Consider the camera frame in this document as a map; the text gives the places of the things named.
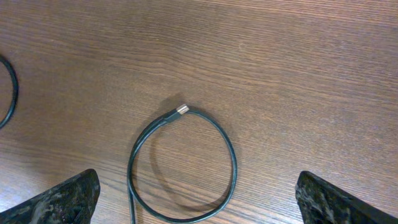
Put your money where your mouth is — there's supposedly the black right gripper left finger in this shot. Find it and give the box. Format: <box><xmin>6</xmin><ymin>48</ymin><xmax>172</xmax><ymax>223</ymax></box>
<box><xmin>1</xmin><ymin>169</ymin><xmax>100</xmax><ymax>224</ymax></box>

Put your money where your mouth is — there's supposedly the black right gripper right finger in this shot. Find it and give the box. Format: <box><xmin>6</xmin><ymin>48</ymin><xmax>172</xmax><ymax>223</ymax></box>
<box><xmin>295</xmin><ymin>170</ymin><xmax>397</xmax><ymax>224</ymax></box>

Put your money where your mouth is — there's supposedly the black USB cable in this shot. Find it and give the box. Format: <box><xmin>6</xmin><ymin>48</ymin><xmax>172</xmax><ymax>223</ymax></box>
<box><xmin>0</xmin><ymin>55</ymin><xmax>19</xmax><ymax>129</ymax></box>
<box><xmin>126</xmin><ymin>103</ymin><xmax>238</xmax><ymax>224</ymax></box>

